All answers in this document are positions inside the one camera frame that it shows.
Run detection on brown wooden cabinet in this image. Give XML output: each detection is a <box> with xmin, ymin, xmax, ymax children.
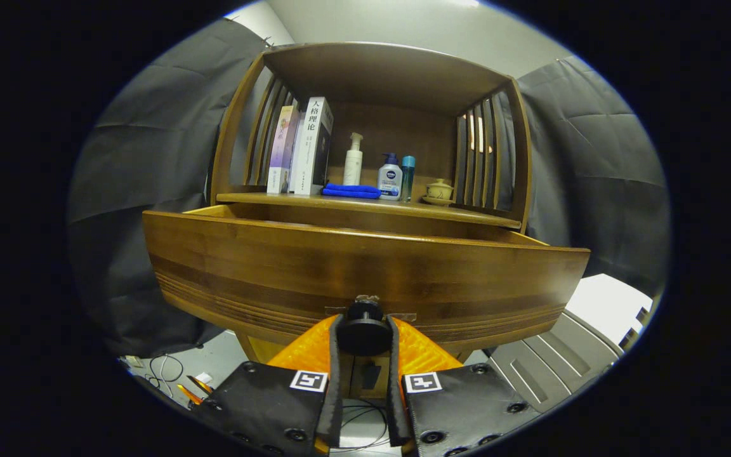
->
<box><xmin>210</xmin><ymin>41</ymin><xmax>532</xmax><ymax>401</ymax></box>

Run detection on purple white book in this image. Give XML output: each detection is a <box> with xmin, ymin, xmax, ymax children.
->
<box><xmin>267</xmin><ymin>105</ymin><xmax>300</xmax><ymax>194</ymax></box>

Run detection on black floor cables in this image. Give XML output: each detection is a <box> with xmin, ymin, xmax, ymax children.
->
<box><xmin>340</xmin><ymin>399</ymin><xmax>392</xmax><ymax>453</ymax></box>

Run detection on thick white black book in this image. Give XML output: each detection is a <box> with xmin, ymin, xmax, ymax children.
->
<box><xmin>289</xmin><ymin>96</ymin><xmax>334</xmax><ymax>196</ymax></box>

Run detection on white cable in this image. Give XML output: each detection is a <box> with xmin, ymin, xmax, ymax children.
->
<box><xmin>143</xmin><ymin>354</ymin><xmax>185</xmax><ymax>389</ymax></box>

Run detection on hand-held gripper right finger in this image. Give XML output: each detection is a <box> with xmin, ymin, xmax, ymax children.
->
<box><xmin>386</xmin><ymin>314</ymin><xmax>541</xmax><ymax>457</ymax></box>

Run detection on black round drawer knob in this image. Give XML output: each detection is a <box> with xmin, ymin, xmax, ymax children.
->
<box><xmin>337</xmin><ymin>298</ymin><xmax>393</xmax><ymax>356</ymax></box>

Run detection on wooden countertop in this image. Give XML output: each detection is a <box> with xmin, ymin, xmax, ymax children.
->
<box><xmin>216</xmin><ymin>184</ymin><xmax>523</xmax><ymax>229</ymax></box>

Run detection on white bottle blue pump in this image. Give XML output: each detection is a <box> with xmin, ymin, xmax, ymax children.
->
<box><xmin>377</xmin><ymin>152</ymin><xmax>404</xmax><ymax>201</ymax></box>

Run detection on orange black tool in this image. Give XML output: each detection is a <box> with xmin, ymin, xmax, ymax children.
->
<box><xmin>176</xmin><ymin>374</ymin><xmax>214</xmax><ymax>407</ymax></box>

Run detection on brown wooden drawer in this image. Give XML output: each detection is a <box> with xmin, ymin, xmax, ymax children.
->
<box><xmin>142</xmin><ymin>203</ymin><xmax>591</xmax><ymax>353</ymax></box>

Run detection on grey plastic crate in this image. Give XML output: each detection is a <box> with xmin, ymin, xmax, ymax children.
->
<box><xmin>486</xmin><ymin>310</ymin><xmax>625</xmax><ymax>413</ymax></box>

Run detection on tall white pump bottle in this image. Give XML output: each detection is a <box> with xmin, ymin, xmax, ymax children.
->
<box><xmin>343</xmin><ymin>132</ymin><xmax>364</xmax><ymax>186</ymax></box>

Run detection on wooden cabinet door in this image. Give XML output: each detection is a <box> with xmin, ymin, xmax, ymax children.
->
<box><xmin>352</xmin><ymin>354</ymin><xmax>393</xmax><ymax>401</ymax></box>

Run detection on white board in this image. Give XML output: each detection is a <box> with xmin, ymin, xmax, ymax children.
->
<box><xmin>565</xmin><ymin>273</ymin><xmax>653</xmax><ymax>347</ymax></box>

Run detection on blue folded cloth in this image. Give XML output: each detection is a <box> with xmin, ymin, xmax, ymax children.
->
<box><xmin>322</xmin><ymin>183</ymin><xmax>382</xmax><ymax>200</ymax></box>

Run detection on slim teal bottle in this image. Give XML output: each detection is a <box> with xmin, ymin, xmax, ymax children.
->
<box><xmin>401</xmin><ymin>156</ymin><xmax>416</xmax><ymax>202</ymax></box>

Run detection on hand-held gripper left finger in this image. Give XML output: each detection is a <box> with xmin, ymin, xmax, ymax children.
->
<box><xmin>191</xmin><ymin>314</ymin><xmax>345</xmax><ymax>457</ymax></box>

